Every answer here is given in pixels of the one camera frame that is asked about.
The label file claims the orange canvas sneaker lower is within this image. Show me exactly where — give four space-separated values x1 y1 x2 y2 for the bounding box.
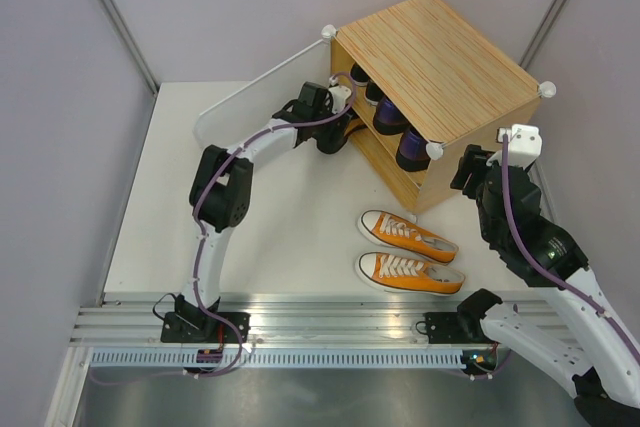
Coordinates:
354 252 466 296

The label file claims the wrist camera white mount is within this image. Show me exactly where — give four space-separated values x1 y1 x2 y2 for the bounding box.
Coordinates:
486 124 542 169
328 84 353 115

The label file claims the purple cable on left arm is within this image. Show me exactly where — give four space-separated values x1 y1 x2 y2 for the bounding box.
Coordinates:
192 71 359 378

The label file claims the black canvas sneaker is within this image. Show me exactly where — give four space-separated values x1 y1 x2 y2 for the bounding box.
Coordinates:
349 62 370 87
364 80 385 106

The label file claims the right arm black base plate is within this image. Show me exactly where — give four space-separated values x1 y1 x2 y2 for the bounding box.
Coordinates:
413 312 469 345

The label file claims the orange canvas sneaker upper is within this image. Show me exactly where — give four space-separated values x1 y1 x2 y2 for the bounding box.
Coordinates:
356 210 459 264

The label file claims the aluminium rail frame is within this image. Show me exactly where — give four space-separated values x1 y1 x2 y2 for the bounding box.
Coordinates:
71 299 456 349

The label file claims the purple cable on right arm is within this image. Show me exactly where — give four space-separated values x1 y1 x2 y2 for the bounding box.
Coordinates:
502 134 640 373

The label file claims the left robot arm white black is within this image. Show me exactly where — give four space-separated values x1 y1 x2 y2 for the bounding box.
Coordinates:
162 75 357 343

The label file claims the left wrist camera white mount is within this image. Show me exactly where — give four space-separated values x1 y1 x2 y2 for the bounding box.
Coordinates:
328 84 353 115

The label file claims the white translucent cabinet door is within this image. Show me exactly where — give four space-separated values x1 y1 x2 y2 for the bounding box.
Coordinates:
193 40 331 148

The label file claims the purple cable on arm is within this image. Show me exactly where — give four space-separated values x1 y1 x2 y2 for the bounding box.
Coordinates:
192 71 359 378
502 134 640 373

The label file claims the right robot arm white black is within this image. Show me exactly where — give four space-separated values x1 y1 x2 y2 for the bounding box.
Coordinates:
450 142 639 426

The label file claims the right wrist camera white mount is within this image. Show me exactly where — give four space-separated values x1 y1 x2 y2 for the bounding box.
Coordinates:
486 124 542 169

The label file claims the purple loafer shoe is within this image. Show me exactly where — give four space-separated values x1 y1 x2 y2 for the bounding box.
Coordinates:
373 96 410 136
395 127 431 172

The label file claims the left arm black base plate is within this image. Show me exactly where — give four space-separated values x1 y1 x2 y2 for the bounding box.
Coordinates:
160 312 250 344

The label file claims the white slotted cable duct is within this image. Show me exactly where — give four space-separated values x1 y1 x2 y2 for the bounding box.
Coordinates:
90 347 466 369

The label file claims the orange canvas sneaker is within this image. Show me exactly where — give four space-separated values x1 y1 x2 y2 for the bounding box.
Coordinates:
356 210 459 264
354 252 466 296

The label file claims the gold heeled shoe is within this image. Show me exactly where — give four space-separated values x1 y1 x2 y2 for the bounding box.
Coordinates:
344 119 367 140

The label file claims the wooden two-shelf shoe cabinet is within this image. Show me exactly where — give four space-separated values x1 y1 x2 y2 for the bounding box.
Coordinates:
322 0 556 214

